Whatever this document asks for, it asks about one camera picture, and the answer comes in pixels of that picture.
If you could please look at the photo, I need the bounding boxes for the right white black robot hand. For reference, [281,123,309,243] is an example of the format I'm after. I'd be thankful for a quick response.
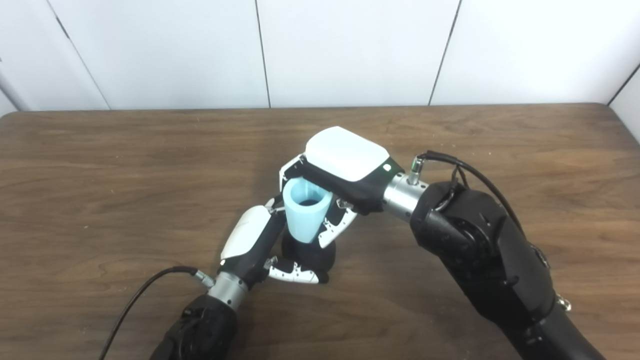
[278,126,406,249]

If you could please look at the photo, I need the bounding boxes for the light blue cylinder cup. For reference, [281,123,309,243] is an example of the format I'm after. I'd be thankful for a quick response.
[282,177,334,244]

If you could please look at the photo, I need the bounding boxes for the black flared nozzle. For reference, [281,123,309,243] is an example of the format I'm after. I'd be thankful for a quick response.
[280,199,337,282]

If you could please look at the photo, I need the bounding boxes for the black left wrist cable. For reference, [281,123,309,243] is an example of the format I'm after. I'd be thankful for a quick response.
[97,266,217,360]

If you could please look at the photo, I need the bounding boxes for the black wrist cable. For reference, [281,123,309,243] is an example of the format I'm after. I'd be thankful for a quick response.
[97,266,217,360]
[407,151,526,236]

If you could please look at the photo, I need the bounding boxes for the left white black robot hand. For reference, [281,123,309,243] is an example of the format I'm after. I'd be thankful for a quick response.
[219,197,331,288]

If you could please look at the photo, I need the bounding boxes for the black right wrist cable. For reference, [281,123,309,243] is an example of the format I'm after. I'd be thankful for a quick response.
[407,151,526,236]

